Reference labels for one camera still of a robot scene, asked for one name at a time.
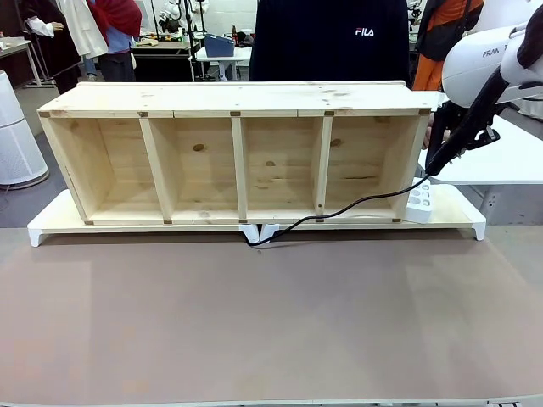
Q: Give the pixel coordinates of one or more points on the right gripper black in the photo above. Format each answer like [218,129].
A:
[475,135]

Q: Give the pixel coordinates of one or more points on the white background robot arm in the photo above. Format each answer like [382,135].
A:
[170,17]

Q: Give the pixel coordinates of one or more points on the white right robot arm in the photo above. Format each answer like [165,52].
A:
[471,63]

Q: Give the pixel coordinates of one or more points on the person's left hand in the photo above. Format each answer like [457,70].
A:
[428,133]

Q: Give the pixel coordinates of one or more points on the white riser with wooden top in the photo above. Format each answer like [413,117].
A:
[454,207]
[55,214]

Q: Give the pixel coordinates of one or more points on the white power strip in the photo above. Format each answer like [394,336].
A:
[420,207]

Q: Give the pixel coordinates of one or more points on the white side table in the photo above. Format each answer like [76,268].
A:
[500,165]

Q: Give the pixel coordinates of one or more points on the mannequin in orange black outfit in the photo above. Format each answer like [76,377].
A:
[432,38]

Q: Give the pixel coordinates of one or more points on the person in navy FILA sweater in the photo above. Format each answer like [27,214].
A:
[331,51]

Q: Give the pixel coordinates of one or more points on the four-compartment pine wooden shelf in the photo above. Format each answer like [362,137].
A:
[212,99]

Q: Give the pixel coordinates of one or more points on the white background table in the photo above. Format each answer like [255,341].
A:
[220,59]

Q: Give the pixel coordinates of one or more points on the blue plastic bin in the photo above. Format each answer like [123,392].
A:
[219,46]

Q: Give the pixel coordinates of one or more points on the black tripod stand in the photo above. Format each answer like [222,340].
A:
[192,38]

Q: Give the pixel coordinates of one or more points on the black cabinet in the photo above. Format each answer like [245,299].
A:
[161,63]

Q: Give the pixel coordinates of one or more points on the mannequin in red shawl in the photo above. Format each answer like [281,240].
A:
[116,46]

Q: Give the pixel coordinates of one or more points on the white hanging coat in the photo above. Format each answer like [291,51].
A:
[87,29]

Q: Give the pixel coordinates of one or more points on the mannequin in black robe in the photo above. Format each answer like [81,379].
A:
[51,42]

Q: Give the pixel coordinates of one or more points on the white air purifier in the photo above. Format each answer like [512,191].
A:
[17,144]

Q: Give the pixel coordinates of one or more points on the light wooden desk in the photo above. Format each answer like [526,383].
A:
[15,46]

